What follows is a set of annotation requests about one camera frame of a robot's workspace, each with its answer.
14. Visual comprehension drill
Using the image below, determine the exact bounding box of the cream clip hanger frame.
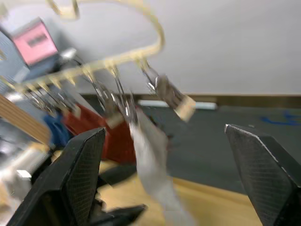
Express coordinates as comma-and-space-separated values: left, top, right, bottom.
0, 0, 166, 95

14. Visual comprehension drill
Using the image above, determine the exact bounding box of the blue sock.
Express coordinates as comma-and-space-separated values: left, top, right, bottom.
43, 113, 71, 149

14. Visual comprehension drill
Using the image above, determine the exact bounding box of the red sock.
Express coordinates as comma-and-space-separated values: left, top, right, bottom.
62, 103, 137, 163

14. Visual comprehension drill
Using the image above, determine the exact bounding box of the light grey sock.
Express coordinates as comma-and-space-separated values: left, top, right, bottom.
128, 110, 197, 226

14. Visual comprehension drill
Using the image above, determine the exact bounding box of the wooden slat board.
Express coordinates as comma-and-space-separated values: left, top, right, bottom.
0, 94, 52, 145

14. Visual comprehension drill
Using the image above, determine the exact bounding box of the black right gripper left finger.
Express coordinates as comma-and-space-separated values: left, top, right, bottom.
7, 127, 106, 226

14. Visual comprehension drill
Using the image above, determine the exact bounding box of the pink screen monitor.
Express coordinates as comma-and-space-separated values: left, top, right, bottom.
11, 18, 60, 67

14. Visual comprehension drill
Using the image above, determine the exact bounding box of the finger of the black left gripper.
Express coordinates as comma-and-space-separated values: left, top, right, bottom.
90, 203, 147, 226

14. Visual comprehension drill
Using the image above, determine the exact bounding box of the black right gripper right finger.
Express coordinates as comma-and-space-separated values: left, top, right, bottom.
224, 124, 301, 226

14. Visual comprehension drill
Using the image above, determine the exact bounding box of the metal clip with cream tip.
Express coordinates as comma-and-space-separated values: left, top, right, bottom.
140, 60, 197, 122
88, 73, 125, 129
24, 86, 55, 114
111, 67, 140, 126
54, 82, 82, 118

